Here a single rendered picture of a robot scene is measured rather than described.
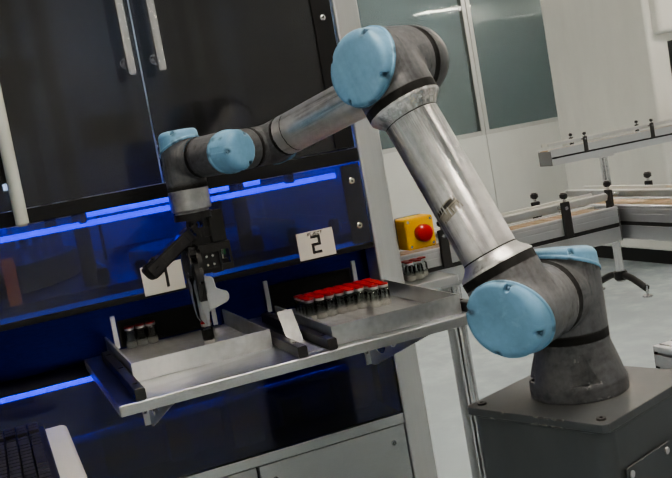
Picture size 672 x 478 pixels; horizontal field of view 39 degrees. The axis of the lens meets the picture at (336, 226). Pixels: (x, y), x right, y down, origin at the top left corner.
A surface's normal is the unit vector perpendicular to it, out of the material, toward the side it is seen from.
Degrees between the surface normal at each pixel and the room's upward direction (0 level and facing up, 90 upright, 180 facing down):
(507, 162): 90
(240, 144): 89
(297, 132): 110
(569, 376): 72
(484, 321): 97
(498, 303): 97
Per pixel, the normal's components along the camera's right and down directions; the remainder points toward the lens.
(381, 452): 0.37, 0.03
